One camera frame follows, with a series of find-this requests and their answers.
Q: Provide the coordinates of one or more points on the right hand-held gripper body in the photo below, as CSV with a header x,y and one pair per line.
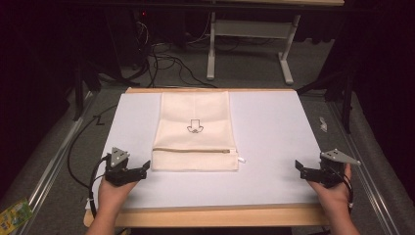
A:
x,y
333,169

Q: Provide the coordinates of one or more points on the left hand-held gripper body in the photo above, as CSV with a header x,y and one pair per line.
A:
x,y
118,173

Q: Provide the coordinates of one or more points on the person's left hand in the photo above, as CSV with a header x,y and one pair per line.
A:
x,y
112,196

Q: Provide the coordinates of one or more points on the person's right hand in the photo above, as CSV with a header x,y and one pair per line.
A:
x,y
336,194

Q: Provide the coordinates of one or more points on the white table mat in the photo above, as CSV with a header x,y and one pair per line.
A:
x,y
270,147

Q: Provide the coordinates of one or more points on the small clear plastic scrap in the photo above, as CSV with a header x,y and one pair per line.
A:
x,y
323,124

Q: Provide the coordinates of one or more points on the cream cloth zipper bag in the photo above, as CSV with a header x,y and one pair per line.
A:
x,y
194,130

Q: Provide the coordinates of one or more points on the black stand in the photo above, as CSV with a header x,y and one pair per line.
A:
x,y
342,94
80,88

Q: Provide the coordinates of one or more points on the green printed packet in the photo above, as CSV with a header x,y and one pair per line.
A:
x,y
14,216

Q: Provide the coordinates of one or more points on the metal floor rail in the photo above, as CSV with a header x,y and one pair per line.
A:
x,y
55,160
362,169

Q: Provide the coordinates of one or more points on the white metal desk frame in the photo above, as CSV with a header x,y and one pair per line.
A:
x,y
251,31

